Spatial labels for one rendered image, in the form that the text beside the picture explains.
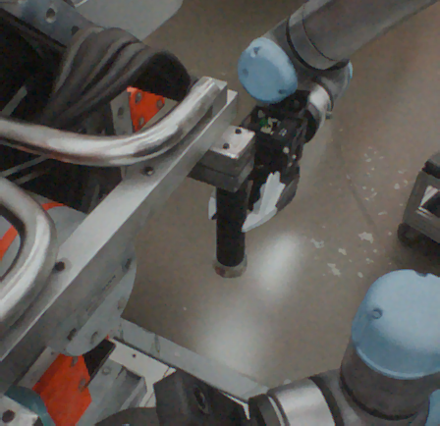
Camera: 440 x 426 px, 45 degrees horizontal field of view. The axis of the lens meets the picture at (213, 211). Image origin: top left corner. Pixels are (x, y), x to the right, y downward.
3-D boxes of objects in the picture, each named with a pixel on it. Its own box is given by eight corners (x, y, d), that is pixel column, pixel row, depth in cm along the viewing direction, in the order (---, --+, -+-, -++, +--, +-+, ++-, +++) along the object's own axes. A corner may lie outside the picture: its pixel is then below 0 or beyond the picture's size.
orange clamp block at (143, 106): (91, 123, 79) (126, 93, 85) (136, 137, 77) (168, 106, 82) (83, 81, 74) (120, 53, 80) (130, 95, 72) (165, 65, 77)
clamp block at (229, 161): (184, 144, 62) (182, 105, 58) (254, 167, 59) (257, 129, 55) (161, 169, 59) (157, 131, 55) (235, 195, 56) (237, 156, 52)
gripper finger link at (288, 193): (250, 198, 64) (269, 155, 70) (249, 208, 65) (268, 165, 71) (289, 207, 63) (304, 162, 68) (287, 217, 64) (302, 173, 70)
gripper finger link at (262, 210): (242, 200, 58) (264, 149, 64) (240, 237, 62) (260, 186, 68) (270, 206, 57) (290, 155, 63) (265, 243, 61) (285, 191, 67)
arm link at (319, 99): (279, 117, 80) (330, 133, 78) (266, 133, 78) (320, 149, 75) (284, 73, 75) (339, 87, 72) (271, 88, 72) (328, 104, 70)
